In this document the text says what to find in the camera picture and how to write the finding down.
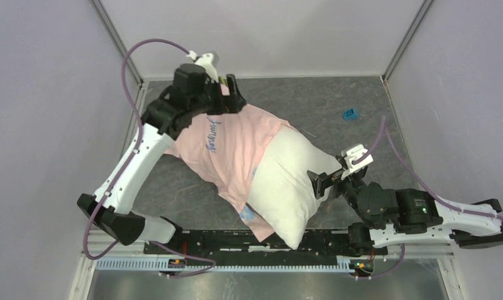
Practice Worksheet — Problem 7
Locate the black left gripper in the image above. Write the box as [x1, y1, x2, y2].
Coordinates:
[189, 73, 246, 118]

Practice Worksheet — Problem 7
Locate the white pillow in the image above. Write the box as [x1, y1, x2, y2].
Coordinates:
[247, 126, 341, 249]

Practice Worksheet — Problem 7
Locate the pink printed pillowcase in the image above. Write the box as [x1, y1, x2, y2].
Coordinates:
[163, 84, 296, 243]

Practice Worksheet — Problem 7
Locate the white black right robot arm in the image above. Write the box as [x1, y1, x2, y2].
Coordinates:
[307, 168, 503, 257]

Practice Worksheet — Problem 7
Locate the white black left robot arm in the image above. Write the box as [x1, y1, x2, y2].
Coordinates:
[77, 63, 246, 255]

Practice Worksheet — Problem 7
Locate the small blue block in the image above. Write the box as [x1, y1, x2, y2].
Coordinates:
[342, 108, 359, 121]

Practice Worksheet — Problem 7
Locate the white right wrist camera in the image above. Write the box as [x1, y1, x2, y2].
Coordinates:
[341, 144, 374, 179]

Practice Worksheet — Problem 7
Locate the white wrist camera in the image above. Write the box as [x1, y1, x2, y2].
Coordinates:
[186, 51, 219, 83]
[341, 144, 374, 179]

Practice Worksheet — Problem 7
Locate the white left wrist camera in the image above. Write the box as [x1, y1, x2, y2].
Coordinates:
[186, 51, 219, 83]

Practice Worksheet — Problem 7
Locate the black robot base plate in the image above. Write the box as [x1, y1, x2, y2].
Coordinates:
[166, 229, 388, 267]

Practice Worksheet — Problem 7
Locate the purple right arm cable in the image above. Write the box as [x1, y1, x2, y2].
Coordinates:
[352, 115, 503, 281]

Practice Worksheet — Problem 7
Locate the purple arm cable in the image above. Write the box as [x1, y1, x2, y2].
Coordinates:
[82, 39, 217, 279]
[352, 115, 503, 281]

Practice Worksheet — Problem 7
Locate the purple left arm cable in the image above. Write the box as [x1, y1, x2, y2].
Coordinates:
[82, 39, 217, 279]

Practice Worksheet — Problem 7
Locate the grey slotted cable duct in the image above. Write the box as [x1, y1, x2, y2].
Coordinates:
[95, 255, 370, 274]

